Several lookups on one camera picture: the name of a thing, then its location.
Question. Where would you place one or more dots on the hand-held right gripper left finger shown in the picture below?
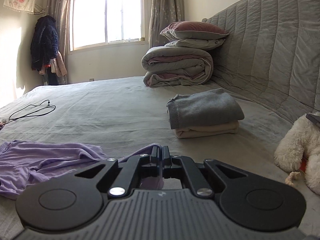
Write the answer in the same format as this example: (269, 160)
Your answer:
(155, 156)

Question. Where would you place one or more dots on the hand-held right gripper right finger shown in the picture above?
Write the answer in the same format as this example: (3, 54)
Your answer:
(165, 156)

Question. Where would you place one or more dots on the purple pants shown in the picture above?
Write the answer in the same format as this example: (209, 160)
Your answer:
(50, 157)

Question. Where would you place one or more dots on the folded cream garment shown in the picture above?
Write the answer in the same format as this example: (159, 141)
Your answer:
(207, 131)

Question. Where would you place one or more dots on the folded grey sweater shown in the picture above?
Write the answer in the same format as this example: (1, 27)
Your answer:
(207, 107)

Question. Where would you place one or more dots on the bed with grey sheet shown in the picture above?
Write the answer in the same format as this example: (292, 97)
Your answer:
(112, 105)

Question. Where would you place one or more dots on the folded grey pink duvet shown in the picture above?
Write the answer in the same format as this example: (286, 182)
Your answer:
(177, 67)

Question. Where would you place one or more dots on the white plush toy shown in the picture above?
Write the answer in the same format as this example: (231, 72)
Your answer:
(295, 150)

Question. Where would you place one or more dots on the pink grey pillow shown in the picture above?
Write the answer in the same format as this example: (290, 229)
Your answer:
(195, 28)

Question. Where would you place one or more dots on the pink hanging garment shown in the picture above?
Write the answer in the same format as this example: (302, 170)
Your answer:
(60, 65)

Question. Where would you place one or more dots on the grey quilted headboard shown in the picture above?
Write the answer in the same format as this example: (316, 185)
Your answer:
(270, 55)

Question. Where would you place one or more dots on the window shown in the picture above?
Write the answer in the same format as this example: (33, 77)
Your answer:
(107, 12)

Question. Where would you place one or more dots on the dark flat object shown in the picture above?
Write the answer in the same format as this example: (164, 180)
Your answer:
(313, 120)

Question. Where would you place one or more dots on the dark blue hanging jacket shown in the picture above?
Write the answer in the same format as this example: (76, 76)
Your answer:
(43, 42)

